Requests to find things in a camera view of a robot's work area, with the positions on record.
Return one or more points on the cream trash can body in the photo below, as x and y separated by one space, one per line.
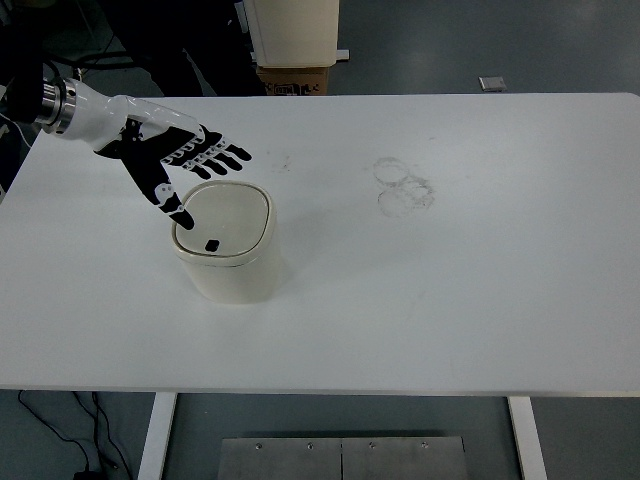
243 279

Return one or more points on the person in dark trousers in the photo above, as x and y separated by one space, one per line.
180 43

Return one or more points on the cream trash can lid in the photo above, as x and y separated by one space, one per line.
229 219

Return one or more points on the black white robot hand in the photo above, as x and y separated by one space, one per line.
119 126

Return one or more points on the white table leg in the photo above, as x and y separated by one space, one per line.
158 436
526 437

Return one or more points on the brown cardboard box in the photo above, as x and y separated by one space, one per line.
308 81

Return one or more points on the white right table leg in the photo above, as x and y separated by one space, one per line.
526 437

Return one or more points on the white left table leg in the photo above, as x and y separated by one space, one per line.
158 436

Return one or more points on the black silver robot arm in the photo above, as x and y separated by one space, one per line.
31 99

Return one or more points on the large cream bin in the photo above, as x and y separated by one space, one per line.
295 33

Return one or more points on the grey floor plate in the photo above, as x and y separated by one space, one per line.
492 84

